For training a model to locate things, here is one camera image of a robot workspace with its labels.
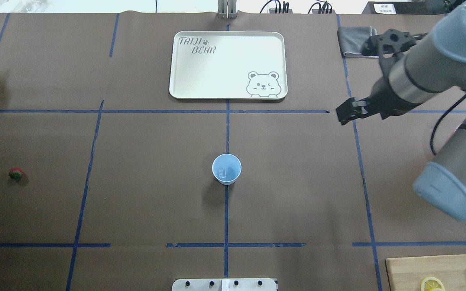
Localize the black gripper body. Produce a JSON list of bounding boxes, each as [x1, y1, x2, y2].
[[353, 79, 413, 119]]

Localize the clear ice cube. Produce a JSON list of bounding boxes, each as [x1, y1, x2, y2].
[[218, 168, 227, 180]]

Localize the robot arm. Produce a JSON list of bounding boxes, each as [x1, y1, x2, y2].
[[335, 1, 466, 221]]

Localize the light blue plastic cup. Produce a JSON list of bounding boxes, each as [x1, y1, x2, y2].
[[212, 154, 242, 186]]

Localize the grey folded cloth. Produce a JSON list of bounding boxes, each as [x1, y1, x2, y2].
[[338, 26, 377, 59]]

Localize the white bear tray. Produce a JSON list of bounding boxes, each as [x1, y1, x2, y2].
[[169, 31, 288, 101]]

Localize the wooden cutting board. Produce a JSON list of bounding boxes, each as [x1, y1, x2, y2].
[[386, 255, 466, 291]]

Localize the lemon slices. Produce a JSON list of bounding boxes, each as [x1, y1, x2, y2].
[[419, 276, 446, 291]]

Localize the red strawberry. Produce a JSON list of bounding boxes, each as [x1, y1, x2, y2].
[[8, 168, 24, 181]]

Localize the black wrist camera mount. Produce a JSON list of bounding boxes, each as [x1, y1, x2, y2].
[[361, 28, 427, 79]]

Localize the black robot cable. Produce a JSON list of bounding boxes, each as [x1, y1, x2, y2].
[[430, 94, 466, 156]]

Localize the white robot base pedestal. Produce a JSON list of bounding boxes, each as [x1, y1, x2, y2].
[[172, 278, 279, 291]]

